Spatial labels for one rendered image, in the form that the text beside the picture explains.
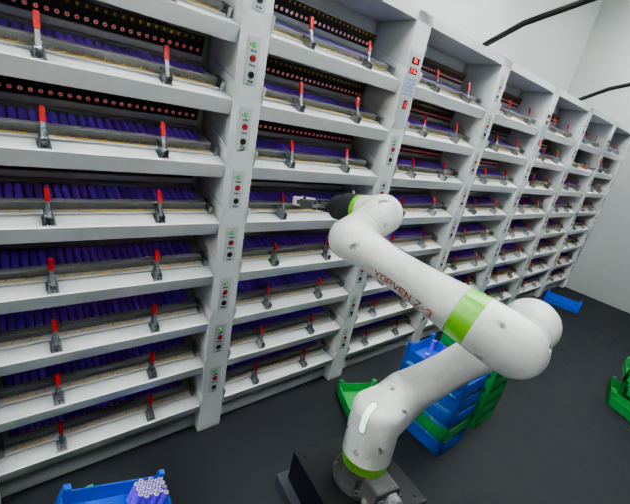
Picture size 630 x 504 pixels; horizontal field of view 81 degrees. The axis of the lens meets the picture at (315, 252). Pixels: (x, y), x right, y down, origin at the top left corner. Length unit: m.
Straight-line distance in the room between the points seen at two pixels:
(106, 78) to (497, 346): 1.02
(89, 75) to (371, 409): 1.02
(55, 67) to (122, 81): 0.13
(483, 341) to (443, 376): 0.29
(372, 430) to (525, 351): 0.41
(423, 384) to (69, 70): 1.13
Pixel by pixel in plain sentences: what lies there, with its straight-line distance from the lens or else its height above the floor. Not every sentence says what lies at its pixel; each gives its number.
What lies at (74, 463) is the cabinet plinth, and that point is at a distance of 1.65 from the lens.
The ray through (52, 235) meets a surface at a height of 0.86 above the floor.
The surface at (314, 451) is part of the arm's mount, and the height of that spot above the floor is 0.38.
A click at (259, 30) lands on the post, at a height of 1.45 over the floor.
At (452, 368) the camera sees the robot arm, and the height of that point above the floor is 0.75.
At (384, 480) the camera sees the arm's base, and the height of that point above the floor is 0.45.
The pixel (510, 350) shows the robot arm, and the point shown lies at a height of 0.94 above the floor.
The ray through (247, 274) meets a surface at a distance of 1.37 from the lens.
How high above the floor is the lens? 1.26
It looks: 20 degrees down
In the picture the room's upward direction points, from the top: 11 degrees clockwise
